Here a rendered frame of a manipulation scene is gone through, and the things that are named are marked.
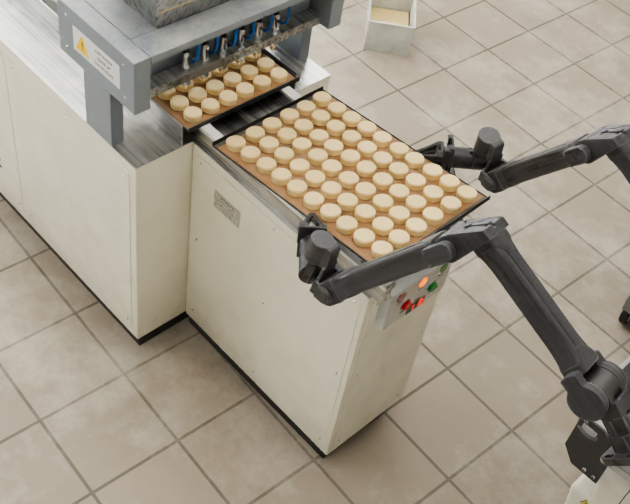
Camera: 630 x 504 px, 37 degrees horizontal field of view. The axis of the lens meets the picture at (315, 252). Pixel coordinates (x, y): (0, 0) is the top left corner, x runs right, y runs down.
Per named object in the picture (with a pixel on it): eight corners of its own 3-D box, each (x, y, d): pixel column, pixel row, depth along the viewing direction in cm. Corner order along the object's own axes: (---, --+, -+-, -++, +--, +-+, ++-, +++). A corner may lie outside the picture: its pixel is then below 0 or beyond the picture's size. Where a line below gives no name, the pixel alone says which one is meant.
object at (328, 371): (181, 326, 322) (190, 124, 257) (258, 280, 341) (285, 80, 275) (322, 471, 293) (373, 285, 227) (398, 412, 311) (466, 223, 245)
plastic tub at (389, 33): (365, 13, 462) (371, -16, 450) (410, 20, 463) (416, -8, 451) (361, 49, 442) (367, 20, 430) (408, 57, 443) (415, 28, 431)
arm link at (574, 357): (471, 216, 175) (498, 195, 182) (425, 246, 186) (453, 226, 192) (614, 415, 174) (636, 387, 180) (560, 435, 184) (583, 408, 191)
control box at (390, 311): (372, 323, 244) (382, 288, 234) (434, 280, 257) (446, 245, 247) (382, 332, 243) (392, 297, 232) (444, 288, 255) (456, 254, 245)
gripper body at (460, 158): (446, 133, 248) (474, 135, 249) (439, 163, 256) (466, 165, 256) (448, 149, 244) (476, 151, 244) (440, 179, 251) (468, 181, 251)
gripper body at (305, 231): (296, 251, 228) (295, 274, 223) (299, 221, 221) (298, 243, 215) (323, 253, 228) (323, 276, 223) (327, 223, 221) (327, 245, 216)
